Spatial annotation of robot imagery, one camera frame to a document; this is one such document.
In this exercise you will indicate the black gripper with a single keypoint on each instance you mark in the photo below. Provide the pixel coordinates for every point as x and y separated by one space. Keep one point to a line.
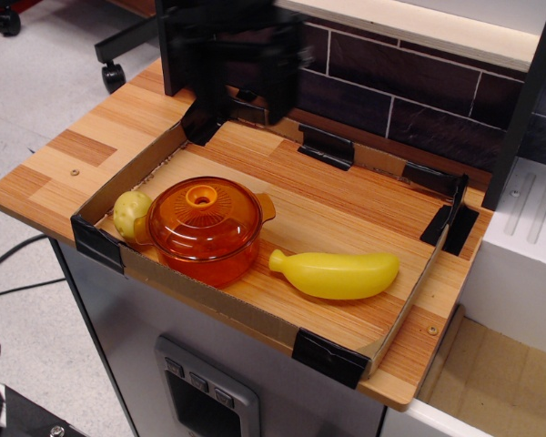
254 32

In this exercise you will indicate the orange transparent pot lid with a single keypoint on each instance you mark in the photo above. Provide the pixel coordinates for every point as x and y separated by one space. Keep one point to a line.
204 218

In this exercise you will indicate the orange transparent pot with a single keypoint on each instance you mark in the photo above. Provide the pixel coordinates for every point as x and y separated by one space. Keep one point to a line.
219 272

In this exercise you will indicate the black office chair base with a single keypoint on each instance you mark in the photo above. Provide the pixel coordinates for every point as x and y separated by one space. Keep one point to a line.
108 50

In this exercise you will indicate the pale yellow toy potato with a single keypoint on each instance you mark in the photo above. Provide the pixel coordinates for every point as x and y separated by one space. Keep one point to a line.
129 207

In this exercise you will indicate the yellow plastic banana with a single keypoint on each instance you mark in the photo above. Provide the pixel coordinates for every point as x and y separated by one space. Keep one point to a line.
337 276

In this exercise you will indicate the black caster wheel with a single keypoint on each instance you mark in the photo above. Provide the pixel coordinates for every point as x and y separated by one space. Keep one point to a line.
10 23

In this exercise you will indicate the cardboard fence with black tape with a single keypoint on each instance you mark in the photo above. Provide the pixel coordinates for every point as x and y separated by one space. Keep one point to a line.
385 343

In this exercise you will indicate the grey toy oven cabinet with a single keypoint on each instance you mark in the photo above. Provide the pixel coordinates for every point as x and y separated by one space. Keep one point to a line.
125 316

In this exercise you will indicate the oven control panel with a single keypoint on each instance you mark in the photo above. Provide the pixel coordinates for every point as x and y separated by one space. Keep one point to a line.
204 400

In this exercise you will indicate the white toy sink unit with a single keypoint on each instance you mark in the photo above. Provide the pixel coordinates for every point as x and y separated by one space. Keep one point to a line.
489 375

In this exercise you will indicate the black left shelf post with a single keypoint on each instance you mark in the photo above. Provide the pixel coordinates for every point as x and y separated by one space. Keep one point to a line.
175 41

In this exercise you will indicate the black shelf post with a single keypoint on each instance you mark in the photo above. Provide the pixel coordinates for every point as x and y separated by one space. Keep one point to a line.
175 41
520 120

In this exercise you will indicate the black right shelf post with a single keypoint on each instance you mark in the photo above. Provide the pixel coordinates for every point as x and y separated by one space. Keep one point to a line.
520 120

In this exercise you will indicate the black equipment with cables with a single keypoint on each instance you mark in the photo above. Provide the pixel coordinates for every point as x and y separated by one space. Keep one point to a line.
20 416

